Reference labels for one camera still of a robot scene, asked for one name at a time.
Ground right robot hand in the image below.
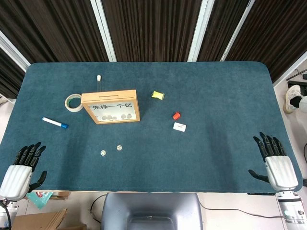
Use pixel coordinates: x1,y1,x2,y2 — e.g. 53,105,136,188
248,131,299,192

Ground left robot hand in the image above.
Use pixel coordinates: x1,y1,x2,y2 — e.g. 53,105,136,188
0,141,47,201

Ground teal plastic bag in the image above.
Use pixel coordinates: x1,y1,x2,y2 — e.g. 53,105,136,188
25,191,54,210

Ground black table control panel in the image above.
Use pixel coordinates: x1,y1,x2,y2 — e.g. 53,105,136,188
247,191,276,196

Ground brown cardboard tray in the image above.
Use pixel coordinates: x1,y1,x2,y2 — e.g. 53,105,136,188
33,191,70,201

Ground white marker blue cap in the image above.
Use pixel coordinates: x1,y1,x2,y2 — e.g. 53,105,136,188
42,116,70,129

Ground person's leg white trousers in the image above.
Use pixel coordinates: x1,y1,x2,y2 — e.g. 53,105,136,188
297,95,307,123

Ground white sneaker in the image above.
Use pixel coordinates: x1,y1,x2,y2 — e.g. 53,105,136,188
283,84,303,114

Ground beige masking tape roll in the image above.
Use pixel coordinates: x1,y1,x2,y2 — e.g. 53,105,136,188
65,93,83,113

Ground black floor equipment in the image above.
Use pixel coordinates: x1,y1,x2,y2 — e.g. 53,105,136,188
287,80,307,96

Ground blue table cloth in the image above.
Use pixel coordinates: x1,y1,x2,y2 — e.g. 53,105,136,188
0,61,303,194

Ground small white box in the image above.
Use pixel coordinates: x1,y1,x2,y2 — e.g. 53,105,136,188
173,122,188,133

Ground grey robot torso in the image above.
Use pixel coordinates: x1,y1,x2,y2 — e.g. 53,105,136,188
100,192,204,230

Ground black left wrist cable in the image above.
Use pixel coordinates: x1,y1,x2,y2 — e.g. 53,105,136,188
1,198,12,228

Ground long black floor cable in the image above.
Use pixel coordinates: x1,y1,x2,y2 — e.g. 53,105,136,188
199,201,287,219

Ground curved black floor cable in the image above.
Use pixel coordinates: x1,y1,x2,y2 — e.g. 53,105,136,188
90,194,107,223

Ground white partition post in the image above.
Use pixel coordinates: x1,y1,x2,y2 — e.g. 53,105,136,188
187,0,215,62
0,31,31,72
272,51,307,87
220,0,256,62
90,0,118,62

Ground wooden coin box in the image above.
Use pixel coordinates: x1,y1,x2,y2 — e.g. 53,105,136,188
81,89,141,125

